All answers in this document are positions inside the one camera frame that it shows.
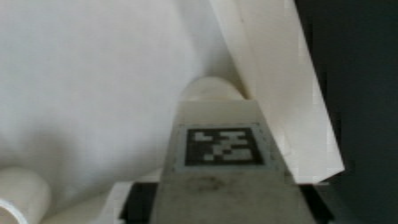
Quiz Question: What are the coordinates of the white square table top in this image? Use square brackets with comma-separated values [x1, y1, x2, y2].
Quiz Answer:
[0, 0, 345, 224]

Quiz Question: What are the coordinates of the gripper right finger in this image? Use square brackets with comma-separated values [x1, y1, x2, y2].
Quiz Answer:
[301, 184, 334, 224]

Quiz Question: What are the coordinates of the white table leg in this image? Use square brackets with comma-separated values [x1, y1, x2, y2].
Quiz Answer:
[150, 77, 317, 224]

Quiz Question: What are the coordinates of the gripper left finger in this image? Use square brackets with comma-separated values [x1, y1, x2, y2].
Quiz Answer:
[100, 182, 159, 224]

